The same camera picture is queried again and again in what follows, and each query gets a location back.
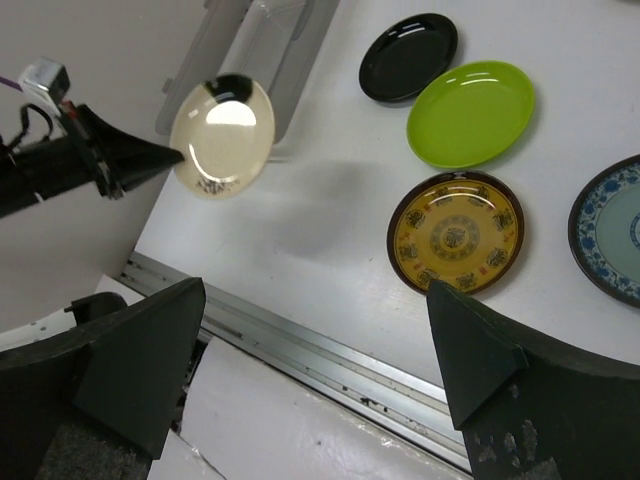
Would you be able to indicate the blue floral plate near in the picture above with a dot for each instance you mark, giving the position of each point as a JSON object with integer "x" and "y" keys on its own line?
{"x": 603, "y": 231}

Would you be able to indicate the aluminium rail frame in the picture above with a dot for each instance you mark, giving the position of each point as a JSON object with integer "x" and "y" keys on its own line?
{"x": 412, "y": 408}

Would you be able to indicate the cream plate with black patch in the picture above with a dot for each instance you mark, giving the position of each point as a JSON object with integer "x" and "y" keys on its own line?
{"x": 225, "y": 130}

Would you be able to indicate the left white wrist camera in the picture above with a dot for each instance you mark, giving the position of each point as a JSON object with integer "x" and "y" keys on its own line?
{"x": 45, "y": 83}

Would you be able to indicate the black glossy plate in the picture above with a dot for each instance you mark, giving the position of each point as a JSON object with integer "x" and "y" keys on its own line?
{"x": 407, "y": 57}

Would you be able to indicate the yellow patterned plate brown rim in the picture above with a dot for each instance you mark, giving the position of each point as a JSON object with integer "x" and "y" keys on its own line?
{"x": 464, "y": 228}

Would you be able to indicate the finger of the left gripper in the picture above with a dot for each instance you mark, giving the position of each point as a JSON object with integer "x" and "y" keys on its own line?
{"x": 132, "y": 160}

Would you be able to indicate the lime green plate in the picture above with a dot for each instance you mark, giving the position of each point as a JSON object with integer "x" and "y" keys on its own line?
{"x": 470, "y": 114}

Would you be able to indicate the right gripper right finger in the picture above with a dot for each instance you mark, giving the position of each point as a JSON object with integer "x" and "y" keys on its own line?
{"x": 530, "y": 406}

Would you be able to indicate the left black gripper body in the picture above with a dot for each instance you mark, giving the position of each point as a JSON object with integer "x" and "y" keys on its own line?
{"x": 34, "y": 173}

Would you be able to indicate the white cover sheet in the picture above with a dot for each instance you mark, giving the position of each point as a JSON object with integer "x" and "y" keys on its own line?
{"x": 245, "y": 420}

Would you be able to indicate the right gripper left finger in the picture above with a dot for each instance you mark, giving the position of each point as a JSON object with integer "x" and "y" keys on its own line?
{"x": 97, "y": 401}

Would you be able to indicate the clear plastic bin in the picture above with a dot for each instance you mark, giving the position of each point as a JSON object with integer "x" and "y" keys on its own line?
{"x": 274, "y": 42}

